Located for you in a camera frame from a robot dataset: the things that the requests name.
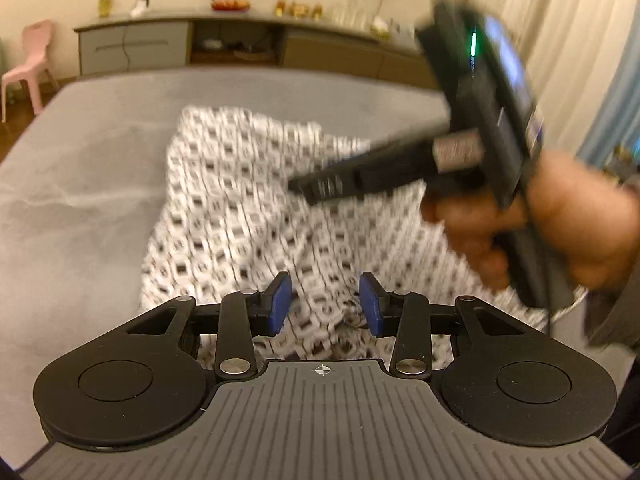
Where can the yellow cup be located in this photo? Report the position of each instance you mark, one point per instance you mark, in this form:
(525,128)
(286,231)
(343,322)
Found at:
(105,7)

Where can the white curtain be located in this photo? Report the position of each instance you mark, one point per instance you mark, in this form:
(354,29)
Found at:
(550,15)

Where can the person's grey right sleeve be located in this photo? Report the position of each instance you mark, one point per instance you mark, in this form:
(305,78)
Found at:
(615,310)

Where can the person's right hand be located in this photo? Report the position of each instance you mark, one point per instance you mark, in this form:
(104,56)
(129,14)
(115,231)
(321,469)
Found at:
(575,220)

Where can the red fruit plate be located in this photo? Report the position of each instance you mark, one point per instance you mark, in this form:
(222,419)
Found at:
(231,4)

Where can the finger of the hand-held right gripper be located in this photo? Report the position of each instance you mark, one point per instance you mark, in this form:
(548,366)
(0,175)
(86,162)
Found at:
(370,170)

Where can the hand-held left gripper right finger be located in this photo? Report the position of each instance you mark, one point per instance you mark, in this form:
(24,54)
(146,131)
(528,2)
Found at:
(372,310)

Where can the white small figurine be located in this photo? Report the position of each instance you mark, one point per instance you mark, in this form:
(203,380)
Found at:
(139,6)

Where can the row of glass bottles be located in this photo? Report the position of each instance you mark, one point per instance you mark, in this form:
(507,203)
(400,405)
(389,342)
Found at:
(320,10)

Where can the white black patterned garment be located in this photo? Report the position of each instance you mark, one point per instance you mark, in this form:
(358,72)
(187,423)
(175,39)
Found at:
(240,195)

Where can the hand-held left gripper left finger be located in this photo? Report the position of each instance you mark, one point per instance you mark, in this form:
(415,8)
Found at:
(279,305)

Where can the grey low sideboard cabinet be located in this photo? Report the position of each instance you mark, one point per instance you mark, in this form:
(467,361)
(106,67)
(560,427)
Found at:
(235,40)

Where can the pink plastic chair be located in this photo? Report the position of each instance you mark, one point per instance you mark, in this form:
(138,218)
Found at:
(30,65)

